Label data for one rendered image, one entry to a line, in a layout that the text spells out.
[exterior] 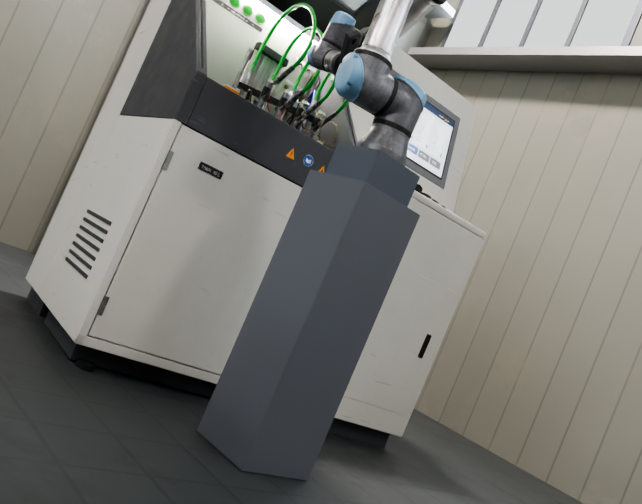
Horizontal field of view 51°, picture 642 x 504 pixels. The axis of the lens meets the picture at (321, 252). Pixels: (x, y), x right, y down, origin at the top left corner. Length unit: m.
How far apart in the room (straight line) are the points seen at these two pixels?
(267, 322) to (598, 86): 3.43
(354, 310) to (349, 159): 0.41
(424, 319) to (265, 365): 1.08
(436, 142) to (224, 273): 1.23
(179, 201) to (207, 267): 0.23
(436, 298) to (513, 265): 1.82
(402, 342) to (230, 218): 0.91
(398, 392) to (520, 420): 1.60
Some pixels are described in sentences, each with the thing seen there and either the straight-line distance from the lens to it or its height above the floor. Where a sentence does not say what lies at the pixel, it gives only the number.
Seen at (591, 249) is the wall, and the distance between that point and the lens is 4.32.
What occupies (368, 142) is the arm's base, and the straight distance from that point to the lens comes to 1.87.
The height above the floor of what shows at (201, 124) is 0.81.
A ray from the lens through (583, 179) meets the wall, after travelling 4.53.
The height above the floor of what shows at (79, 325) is 0.12.
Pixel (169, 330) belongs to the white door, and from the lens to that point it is 2.18.
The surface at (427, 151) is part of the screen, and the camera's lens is 2.95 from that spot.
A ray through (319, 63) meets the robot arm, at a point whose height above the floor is 1.16.
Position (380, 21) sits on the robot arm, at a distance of 1.94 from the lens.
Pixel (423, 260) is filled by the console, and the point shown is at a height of 0.76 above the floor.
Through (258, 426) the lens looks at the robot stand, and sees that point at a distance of 1.77.
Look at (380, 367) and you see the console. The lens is 2.66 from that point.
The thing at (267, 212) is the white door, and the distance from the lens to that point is 2.23.
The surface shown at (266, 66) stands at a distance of 2.80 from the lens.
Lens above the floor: 0.51
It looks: 3 degrees up
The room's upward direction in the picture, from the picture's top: 23 degrees clockwise
